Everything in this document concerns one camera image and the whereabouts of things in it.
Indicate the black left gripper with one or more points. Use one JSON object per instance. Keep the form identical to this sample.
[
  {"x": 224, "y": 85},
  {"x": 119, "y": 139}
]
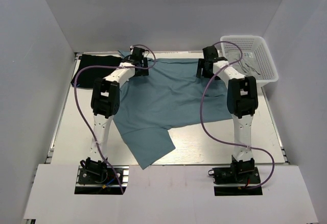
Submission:
[{"x": 141, "y": 68}]

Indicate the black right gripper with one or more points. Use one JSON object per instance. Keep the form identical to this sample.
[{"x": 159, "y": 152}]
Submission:
[{"x": 204, "y": 69}]

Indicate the teal blue t shirt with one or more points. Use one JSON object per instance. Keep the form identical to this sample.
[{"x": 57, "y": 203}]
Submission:
[{"x": 171, "y": 96}]

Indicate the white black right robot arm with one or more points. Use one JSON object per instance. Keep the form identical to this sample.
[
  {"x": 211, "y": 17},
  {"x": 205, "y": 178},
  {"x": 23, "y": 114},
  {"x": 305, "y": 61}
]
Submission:
[{"x": 242, "y": 102}]

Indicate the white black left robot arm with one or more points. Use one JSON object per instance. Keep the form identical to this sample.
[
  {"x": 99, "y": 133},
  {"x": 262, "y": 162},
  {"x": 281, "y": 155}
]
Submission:
[{"x": 105, "y": 102}]

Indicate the grey t shirt in basket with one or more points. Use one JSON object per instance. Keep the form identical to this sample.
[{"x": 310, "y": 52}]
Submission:
[{"x": 248, "y": 65}]

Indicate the white plastic basket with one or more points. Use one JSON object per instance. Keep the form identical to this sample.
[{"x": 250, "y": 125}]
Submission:
[{"x": 257, "y": 45}]

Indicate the folded black t shirt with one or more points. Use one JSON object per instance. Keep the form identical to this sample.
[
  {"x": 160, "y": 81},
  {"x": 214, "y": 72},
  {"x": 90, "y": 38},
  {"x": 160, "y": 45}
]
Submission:
[{"x": 86, "y": 78}]

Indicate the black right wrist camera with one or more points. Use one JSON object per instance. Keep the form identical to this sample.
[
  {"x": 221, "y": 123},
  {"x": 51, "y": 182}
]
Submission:
[{"x": 210, "y": 54}]

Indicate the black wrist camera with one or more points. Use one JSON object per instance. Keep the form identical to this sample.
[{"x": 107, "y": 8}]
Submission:
[
  {"x": 210, "y": 54},
  {"x": 136, "y": 54}
]

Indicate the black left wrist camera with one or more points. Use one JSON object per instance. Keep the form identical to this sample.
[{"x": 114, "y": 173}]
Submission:
[{"x": 136, "y": 54}]

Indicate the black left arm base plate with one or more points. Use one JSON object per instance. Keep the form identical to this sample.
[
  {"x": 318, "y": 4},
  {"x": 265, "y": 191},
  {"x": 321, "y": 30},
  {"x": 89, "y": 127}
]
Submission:
[{"x": 107, "y": 184}]

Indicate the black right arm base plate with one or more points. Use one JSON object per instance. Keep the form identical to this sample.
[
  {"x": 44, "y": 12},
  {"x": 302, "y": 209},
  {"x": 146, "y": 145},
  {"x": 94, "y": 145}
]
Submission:
[{"x": 227, "y": 183}]

